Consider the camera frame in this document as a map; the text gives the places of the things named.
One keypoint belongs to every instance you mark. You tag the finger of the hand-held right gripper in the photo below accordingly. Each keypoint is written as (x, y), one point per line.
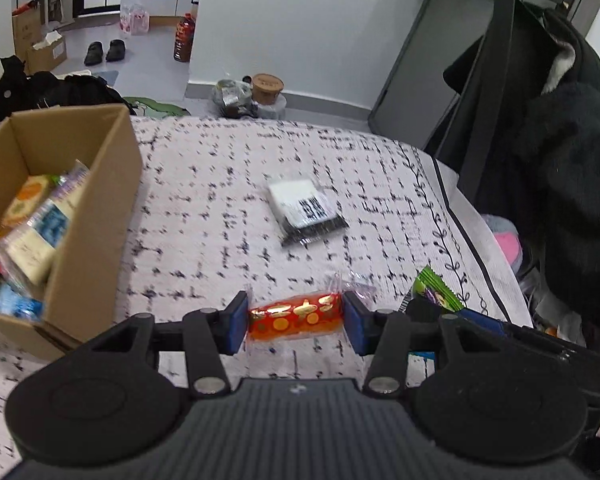
(480, 321)

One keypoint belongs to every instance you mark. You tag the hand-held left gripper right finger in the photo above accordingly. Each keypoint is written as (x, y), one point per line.
(356, 322)

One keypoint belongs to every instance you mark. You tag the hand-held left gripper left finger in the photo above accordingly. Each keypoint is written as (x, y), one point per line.
(237, 321)

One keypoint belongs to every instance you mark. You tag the orange red snack packet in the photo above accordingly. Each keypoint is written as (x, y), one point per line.
(295, 317)

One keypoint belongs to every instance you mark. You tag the black and white snack packet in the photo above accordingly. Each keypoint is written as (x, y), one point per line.
(305, 205)

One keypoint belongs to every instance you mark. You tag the small purple snack packet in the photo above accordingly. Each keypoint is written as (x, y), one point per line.
(72, 180)

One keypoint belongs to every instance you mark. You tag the blue green snack packet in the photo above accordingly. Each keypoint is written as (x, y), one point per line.
(20, 305)

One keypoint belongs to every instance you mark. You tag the large purple white bread packet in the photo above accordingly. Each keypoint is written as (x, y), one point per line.
(30, 250)

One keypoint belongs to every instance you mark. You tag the orange sandwich cracker packet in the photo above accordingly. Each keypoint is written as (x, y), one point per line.
(25, 200)

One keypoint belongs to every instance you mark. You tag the grey pink plush toy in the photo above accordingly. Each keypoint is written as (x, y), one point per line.
(505, 242)

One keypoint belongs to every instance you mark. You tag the black coat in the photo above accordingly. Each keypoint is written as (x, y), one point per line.
(570, 185)

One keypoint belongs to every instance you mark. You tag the dark plastic bag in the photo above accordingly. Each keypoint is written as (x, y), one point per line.
(230, 97)

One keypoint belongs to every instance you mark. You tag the green cloth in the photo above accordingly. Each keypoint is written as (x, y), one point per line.
(157, 107)

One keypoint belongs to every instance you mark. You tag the brown lidded cup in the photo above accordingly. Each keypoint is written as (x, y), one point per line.
(267, 89)

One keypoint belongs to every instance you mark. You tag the dark grey door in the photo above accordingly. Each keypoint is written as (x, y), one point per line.
(420, 60)

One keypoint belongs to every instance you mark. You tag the red brown oil bottle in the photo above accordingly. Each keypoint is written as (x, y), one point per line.
(184, 40)

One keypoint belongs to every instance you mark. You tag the pile of dark clothes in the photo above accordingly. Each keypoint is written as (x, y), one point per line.
(55, 92)

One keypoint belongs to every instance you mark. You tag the black shoe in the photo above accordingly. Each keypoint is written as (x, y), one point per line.
(116, 50)
(94, 54)

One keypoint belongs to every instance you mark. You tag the pink plastic bag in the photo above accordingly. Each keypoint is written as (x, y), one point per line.
(134, 20)

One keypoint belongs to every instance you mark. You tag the small cardboard box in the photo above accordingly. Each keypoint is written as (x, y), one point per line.
(47, 55)

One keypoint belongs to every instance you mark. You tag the tall cardboard box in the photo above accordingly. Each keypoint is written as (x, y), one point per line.
(26, 30)

